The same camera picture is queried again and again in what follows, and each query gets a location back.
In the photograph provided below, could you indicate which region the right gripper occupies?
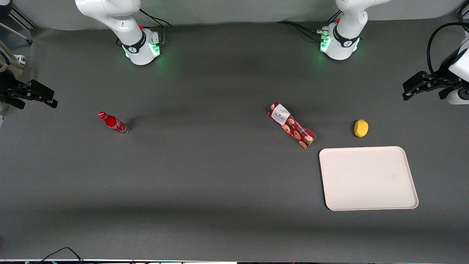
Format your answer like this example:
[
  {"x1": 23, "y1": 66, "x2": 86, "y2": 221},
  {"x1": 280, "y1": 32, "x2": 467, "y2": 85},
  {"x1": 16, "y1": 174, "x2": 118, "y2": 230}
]
[{"x1": 0, "y1": 70, "x2": 59, "y2": 110}]

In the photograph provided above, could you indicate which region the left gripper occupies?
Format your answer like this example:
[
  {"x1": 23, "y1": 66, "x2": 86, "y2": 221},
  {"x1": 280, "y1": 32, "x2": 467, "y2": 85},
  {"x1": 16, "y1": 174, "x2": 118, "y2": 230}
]
[{"x1": 402, "y1": 47, "x2": 469, "y2": 101}]

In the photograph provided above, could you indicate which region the red cookie box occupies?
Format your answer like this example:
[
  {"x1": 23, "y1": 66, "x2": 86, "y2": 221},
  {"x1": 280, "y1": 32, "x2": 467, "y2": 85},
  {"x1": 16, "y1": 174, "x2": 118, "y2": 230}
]
[{"x1": 268, "y1": 102, "x2": 317, "y2": 149}]

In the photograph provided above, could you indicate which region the cream rectangular plastic tray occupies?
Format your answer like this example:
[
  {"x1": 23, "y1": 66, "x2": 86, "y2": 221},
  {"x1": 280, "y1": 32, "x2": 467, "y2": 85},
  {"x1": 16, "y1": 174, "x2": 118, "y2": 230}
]
[{"x1": 319, "y1": 146, "x2": 419, "y2": 212}]

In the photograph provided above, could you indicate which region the yellow lemon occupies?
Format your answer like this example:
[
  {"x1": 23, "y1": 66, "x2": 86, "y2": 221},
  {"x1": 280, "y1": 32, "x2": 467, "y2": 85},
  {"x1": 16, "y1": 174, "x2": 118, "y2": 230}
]
[{"x1": 354, "y1": 119, "x2": 369, "y2": 138}]

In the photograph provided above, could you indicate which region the red cola bottle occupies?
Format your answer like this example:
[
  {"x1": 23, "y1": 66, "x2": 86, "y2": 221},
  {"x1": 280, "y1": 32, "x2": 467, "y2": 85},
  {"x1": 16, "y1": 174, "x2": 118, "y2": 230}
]
[{"x1": 98, "y1": 111, "x2": 129, "y2": 135}]

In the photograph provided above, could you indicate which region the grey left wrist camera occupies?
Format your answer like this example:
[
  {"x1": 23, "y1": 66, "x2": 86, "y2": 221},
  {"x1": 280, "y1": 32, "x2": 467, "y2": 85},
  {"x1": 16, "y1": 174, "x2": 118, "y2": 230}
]
[{"x1": 446, "y1": 88, "x2": 469, "y2": 106}]

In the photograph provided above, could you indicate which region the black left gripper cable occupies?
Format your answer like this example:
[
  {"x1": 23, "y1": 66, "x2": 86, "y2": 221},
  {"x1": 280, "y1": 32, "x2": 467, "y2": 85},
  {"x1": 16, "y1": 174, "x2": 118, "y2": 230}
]
[{"x1": 426, "y1": 22, "x2": 469, "y2": 79}]

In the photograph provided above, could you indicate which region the black metal frame bar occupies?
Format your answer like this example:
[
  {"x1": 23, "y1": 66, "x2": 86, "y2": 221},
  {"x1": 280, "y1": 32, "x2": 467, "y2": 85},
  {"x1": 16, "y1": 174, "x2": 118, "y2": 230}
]
[{"x1": 9, "y1": 6, "x2": 38, "y2": 46}]

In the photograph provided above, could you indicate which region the black left arm base cable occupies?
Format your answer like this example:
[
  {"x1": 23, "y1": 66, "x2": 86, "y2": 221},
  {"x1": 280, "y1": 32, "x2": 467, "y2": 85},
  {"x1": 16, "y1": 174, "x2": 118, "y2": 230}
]
[{"x1": 276, "y1": 11, "x2": 343, "y2": 41}]

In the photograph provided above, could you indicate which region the black arm base cable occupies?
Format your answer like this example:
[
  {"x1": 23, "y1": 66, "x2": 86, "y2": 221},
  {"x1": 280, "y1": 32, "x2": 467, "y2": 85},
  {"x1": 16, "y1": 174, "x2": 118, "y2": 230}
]
[
  {"x1": 139, "y1": 9, "x2": 173, "y2": 28},
  {"x1": 276, "y1": 11, "x2": 343, "y2": 41}
]

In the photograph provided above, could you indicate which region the black right arm base cable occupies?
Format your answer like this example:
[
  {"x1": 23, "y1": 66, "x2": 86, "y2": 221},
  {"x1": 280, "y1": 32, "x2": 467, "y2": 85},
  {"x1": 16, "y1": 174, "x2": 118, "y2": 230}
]
[{"x1": 139, "y1": 9, "x2": 173, "y2": 28}]

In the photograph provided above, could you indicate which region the black cable at table edge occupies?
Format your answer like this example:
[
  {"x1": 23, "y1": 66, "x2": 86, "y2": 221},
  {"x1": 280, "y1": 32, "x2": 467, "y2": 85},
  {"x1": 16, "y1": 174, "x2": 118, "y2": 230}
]
[{"x1": 36, "y1": 247, "x2": 85, "y2": 264}]

